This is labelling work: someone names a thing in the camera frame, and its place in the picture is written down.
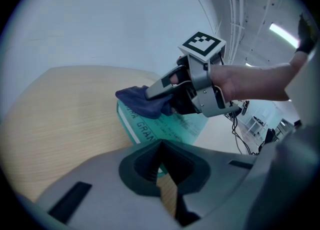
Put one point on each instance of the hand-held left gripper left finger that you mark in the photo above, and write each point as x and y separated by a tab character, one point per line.
100	174

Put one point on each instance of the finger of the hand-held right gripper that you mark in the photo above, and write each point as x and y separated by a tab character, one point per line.
183	104
160	87

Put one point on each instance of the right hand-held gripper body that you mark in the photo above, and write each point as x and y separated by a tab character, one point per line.
202	84

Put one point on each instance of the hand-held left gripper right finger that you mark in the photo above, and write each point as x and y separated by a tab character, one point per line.
215	174

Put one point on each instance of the dark blue cloth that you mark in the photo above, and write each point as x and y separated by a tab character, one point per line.
140	101

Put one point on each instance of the teal book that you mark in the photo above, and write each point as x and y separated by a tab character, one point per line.
175	130

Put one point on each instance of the person's right forearm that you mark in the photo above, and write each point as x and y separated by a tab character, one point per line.
250	81

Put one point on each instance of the white shelf unit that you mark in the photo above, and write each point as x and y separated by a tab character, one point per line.
256	125

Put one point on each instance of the white ceiling pipes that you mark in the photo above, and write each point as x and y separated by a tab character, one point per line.
236	16

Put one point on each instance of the long ceiling light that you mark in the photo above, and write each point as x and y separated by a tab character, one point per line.
283	34

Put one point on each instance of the person's black sleeve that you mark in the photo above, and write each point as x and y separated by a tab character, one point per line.
305	37

